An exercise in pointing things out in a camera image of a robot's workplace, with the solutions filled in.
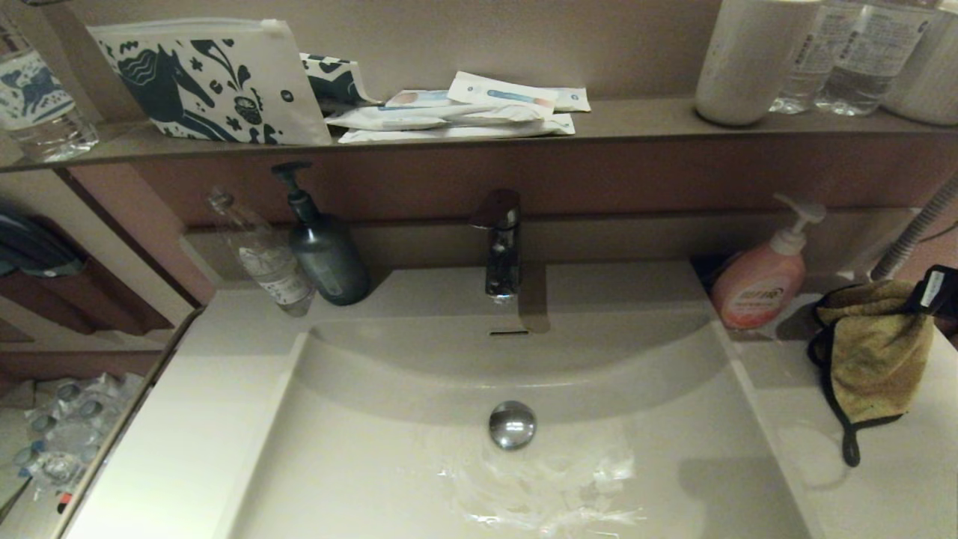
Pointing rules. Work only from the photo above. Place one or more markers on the small horse print pouch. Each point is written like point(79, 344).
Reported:
point(337, 80)

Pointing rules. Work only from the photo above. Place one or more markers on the chrome faucet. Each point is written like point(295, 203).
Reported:
point(503, 254)

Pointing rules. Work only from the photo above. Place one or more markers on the clear water bottle white label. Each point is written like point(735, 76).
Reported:
point(868, 60)
point(807, 75)

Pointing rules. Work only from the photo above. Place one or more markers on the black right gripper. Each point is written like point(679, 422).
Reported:
point(944, 292)

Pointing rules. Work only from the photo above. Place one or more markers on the yellow cloth with black trim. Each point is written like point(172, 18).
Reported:
point(876, 359)

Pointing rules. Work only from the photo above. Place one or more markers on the uncapped clear plastic bottle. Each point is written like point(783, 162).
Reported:
point(273, 269)

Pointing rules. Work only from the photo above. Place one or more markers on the white sink basin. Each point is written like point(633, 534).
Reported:
point(374, 449)

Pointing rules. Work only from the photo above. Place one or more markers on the white sachet with blue stripe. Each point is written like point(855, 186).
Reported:
point(501, 93)

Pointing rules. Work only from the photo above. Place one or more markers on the speckled white ceramic cup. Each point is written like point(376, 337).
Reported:
point(748, 60)

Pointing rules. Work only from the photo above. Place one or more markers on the chrome drain stopper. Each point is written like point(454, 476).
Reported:
point(512, 425)

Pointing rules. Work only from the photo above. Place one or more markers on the brown wall shelf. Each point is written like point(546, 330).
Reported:
point(636, 121)

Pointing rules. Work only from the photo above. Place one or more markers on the white sachet with orange print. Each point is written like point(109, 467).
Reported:
point(419, 98)

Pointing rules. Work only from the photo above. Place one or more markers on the plain white ceramic cup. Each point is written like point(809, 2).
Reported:
point(928, 75)

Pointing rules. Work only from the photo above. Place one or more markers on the shrink-wrapped water bottle pack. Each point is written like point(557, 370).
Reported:
point(67, 427)

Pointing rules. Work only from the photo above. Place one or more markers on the long white tube packet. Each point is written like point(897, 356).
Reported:
point(419, 117)

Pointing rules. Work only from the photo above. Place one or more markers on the flat white packet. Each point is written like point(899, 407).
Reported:
point(464, 133)

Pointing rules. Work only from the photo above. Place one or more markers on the dark grey pump bottle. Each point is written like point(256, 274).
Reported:
point(329, 262)

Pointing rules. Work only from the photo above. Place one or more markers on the water bottle blue animal label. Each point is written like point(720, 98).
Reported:
point(37, 97)

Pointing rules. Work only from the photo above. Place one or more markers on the large horse print pouch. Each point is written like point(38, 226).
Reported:
point(217, 90)

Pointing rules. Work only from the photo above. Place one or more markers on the pink soap pump bottle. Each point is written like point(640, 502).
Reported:
point(756, 288)

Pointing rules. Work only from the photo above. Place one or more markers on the dark grey slipper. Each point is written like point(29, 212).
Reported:
point(37, 251)

